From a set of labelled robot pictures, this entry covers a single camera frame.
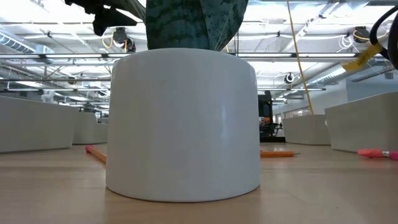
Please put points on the orange pencil with pink eraser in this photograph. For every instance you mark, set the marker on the orange pencil with pink eraser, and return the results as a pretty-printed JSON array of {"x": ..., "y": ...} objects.
[
  {"x": 276, "y": 154},
  {"x": 371, "y": 152},
  {"x": 96, "y": 153}
]

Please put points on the yellow tag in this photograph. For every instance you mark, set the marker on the yellow tag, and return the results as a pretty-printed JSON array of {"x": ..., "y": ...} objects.
[{"x": 360, "y": 59}]

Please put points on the artificial plant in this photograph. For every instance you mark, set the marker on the artificial plant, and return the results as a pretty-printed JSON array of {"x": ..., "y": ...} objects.
[{"x": 183, "y": 124}]

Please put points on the black machine with orange parts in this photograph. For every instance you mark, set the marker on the black machine with orange parts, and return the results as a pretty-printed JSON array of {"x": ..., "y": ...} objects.
[{"x": 264, "y": 109}]

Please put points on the grey ventilation duct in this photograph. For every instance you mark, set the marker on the grey ventilation duct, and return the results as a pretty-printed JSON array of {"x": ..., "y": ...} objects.
[{"x": 15, "y": 45}]

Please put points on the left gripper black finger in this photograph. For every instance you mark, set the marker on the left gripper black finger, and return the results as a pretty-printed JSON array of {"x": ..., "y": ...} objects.
[{"x": 105, "y": 18}]

